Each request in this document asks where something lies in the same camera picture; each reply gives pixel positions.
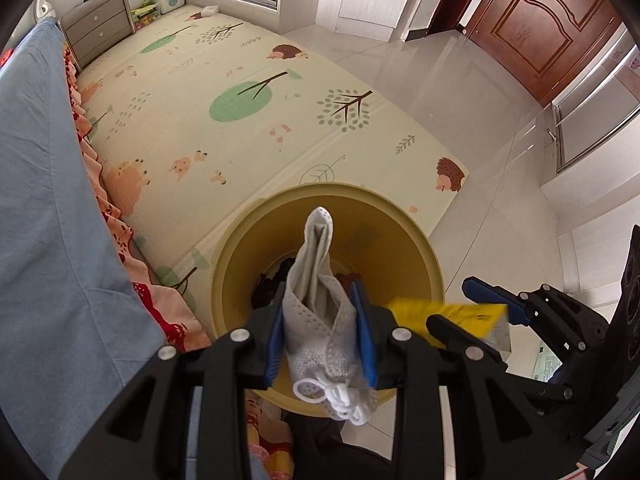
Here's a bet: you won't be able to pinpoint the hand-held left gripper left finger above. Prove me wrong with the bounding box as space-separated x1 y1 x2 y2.
57 305 286 480

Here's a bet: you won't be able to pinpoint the grey nightstand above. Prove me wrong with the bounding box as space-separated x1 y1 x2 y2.
60 0 135 68

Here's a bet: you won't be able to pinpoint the red snack wrapper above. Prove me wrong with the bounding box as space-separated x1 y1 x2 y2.
252 260 362 311

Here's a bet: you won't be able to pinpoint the yellow trash bin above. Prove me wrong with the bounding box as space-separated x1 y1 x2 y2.
210 183 445 417

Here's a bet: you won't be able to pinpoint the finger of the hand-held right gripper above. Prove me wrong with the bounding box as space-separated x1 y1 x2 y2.
461 276 607 356
426 314 576 411

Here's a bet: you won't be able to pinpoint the yellow drink carton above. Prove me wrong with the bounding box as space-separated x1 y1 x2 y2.
385 297 512 361

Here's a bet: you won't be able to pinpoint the glass sliding door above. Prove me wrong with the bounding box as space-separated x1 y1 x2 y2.
540 30 640 176

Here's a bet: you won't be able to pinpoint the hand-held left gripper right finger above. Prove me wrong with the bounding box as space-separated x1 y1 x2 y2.
350 282 583 480

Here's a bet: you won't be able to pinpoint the person's dark trousers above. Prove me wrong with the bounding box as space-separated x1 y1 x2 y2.
285 410 401 480

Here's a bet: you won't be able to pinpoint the brown wooden door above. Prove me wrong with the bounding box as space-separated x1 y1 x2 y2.
430 0 628 106

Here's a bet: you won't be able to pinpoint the printed play mat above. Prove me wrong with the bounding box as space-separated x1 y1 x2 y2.
75 2 471 311

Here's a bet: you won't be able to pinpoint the green printed paper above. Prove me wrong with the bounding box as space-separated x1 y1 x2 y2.
532 342 566 383

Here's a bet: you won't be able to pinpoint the colourful picture books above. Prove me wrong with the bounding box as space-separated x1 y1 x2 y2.
131 2 160 28

